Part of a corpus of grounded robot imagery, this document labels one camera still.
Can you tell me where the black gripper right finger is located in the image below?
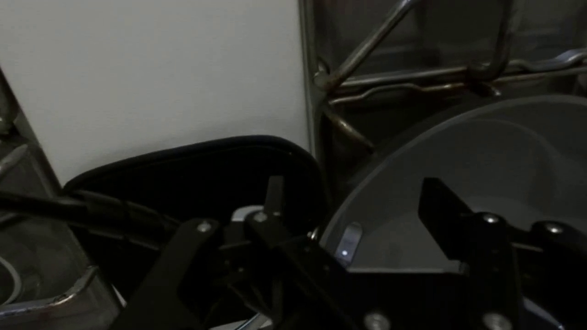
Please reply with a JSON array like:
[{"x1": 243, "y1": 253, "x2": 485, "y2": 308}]
[{"x1": 419, "y1": 176, "x2": 587, "y2": 330}]

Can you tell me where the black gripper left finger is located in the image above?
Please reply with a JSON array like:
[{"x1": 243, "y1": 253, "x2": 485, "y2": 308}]
[{"x1": 109, "y1": 174, "x2": 397, "y2": 330}]

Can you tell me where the grey round plate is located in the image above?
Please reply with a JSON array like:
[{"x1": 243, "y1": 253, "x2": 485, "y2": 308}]
[{"x1": 320, "y1": 93, "x2": 587, "y2": 277}]

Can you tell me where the white kitchen stove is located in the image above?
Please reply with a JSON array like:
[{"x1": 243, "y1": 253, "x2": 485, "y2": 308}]
[{"x1": 0, "y1": 0, "x2": 587, "y2": 330}]

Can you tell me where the black curved object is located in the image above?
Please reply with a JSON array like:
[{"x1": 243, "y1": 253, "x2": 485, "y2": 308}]
[{"x1": 63, "y1": 134, "x2": 329, "y2": 308}]

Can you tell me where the metal double burner grate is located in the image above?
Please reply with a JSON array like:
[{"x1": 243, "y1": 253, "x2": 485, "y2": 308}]
[{"x1": 0, "y1": 71, "x2": 122, "y2": 330}]

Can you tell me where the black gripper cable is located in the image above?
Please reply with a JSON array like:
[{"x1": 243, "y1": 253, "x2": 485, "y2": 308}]
[{"x1": 0, "y1": 187, "x2": 182, "y2": 249}]

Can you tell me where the metal wire dish rack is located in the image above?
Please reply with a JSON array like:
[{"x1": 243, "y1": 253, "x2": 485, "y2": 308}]
[{"x1": 303, "y1": 0, "x2": 587, "y2": 154}]

